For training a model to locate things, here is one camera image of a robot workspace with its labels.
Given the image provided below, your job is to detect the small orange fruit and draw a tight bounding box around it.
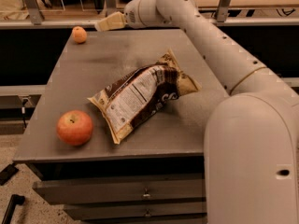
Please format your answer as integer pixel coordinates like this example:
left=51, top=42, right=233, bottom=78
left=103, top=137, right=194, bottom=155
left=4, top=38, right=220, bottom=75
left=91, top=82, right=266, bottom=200
left=72, top=26, right=87, bottom=44

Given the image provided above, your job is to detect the upper cabinet drawer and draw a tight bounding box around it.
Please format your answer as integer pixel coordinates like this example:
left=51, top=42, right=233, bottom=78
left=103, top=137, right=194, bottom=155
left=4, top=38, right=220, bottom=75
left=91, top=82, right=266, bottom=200
left=33, top=174, right=206, bottom=204

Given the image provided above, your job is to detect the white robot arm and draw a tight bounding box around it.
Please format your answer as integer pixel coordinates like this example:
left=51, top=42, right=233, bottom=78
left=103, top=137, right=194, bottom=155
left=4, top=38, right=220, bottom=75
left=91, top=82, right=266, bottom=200
left=95, top=0, right=299, bottom=224

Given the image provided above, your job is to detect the black floor bar left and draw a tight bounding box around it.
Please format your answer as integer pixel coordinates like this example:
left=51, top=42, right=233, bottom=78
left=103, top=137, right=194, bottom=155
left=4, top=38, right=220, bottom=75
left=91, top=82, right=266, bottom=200
left=1, top=194, right=25, bottom=224

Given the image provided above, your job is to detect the grey metal drawer cabinet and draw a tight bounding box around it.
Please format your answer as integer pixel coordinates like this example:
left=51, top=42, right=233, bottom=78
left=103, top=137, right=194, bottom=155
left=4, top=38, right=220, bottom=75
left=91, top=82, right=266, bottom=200
left=12, top=28, right=232, bottom=224

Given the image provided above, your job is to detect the cabinet drawer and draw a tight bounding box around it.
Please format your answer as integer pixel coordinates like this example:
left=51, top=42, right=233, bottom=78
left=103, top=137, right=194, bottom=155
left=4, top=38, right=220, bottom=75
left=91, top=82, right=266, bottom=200
left=33, top=174, right=206, bottom=204
left=64, top=200, right=206, bottom=220

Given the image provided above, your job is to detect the lower cabinet drawer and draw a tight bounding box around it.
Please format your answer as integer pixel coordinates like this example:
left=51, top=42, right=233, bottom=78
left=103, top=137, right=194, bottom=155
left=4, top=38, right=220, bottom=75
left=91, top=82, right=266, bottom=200
left=64, top=200, right=206, bottom=220

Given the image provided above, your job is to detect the metal railing frame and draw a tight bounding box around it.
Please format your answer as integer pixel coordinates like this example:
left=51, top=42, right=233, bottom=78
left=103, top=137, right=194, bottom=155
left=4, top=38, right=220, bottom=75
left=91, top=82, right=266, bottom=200
left=0, top=0, right=299, bottom=29

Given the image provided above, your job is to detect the brown and cream snack bag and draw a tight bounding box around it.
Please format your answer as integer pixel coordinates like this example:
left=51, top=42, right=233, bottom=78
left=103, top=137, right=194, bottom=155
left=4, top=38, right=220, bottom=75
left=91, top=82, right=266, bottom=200
left=89, top=49, right=201, bottom=145

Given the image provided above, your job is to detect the red apple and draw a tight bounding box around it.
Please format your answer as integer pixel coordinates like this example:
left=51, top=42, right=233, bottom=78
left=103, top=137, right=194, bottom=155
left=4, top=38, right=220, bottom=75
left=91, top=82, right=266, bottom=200
left=56, top=110, right=93, bottom=146

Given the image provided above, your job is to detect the wall power outlet with cable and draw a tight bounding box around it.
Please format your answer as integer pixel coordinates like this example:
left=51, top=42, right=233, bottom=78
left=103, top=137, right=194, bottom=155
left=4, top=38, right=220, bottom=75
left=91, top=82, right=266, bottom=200
left=20, top=96, right=33, bottom=128

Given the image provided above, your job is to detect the black flat floor object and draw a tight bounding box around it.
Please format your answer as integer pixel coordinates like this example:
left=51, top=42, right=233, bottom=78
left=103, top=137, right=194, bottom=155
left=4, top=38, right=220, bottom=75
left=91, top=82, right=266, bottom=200
left=0, top=163, right=19, bottom=186

